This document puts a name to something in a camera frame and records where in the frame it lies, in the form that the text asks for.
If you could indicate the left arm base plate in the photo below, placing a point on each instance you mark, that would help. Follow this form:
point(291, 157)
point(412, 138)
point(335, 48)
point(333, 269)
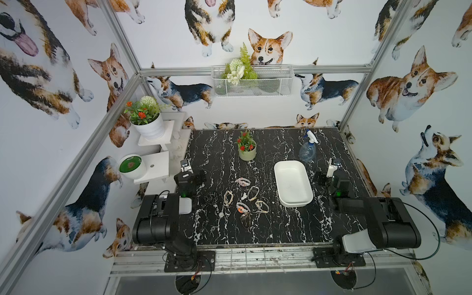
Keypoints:
point(199, 261)

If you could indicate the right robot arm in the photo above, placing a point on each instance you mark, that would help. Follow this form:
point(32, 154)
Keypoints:
point(388, 223)

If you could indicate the pink white watch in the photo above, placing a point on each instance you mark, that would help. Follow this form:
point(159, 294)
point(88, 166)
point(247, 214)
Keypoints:
point(243, 182)

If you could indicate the white storage box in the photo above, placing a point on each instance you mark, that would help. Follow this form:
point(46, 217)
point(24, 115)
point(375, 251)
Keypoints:
point(293, 184)

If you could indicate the fern and white flowers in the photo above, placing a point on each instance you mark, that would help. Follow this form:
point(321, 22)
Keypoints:
point(239, 72)

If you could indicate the white wire wall basket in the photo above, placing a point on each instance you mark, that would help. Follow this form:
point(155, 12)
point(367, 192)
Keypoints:
point(271, 81)

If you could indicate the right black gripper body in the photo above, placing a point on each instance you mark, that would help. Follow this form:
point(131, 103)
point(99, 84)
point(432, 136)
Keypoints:
point(328, 183)

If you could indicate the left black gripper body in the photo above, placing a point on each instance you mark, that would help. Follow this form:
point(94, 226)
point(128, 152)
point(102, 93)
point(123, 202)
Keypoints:
point(193, 177)

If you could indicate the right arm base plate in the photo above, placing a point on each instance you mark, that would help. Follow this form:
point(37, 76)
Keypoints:
point(327, 257)

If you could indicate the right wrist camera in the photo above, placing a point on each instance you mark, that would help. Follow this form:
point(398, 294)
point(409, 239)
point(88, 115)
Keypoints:
point(334, 164)

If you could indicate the white stepped shelf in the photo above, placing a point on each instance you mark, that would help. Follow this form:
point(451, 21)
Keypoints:
point(165, 163)

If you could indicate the orange white watch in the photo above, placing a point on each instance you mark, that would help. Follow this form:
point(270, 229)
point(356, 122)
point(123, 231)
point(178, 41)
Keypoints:
point(242, 208)

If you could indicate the blue spray bottle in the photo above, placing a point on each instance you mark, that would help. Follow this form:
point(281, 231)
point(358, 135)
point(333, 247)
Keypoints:
point(308, 150)

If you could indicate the small green pot red flowers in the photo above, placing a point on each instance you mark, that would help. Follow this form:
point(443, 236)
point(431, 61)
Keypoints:
point(246, 146)

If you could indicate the large white pot plant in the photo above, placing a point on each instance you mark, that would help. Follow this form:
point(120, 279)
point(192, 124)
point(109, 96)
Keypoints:
point(146, 116)

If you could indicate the white bowl green top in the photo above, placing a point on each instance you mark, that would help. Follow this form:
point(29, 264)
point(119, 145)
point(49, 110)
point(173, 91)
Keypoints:
point(132, 166)

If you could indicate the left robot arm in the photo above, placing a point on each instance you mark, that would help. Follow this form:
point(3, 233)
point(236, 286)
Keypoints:
point(157, 222)

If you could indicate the black watch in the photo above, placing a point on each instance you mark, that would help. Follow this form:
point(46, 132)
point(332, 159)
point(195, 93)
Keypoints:
point(246, 220)

